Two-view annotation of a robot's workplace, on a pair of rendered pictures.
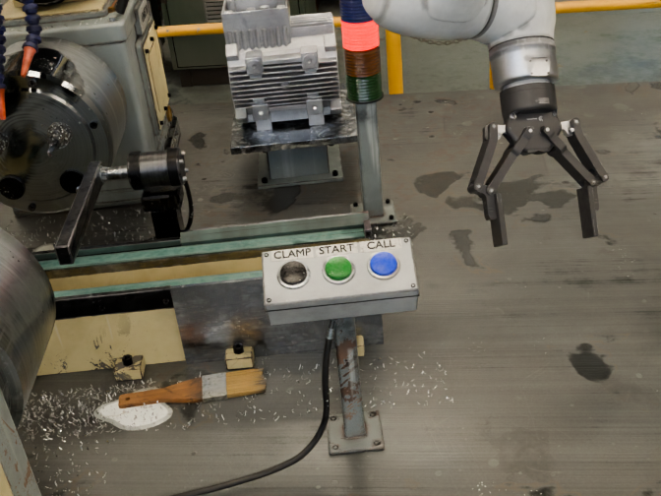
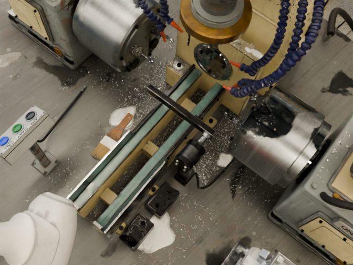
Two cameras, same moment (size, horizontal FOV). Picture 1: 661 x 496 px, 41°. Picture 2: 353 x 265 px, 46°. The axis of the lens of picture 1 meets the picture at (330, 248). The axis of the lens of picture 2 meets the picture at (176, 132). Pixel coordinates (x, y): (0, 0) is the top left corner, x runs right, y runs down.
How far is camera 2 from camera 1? 1.51 m
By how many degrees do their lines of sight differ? 72
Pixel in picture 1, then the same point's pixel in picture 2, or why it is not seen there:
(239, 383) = (101, 150)
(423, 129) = not seen: outside the picture
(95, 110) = (234, 139)
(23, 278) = (104, 46)
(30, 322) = (93, 47)
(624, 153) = not seen: outside the picture
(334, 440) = (48, 154)
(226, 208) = (232, 237)
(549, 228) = not seen: outside the picture
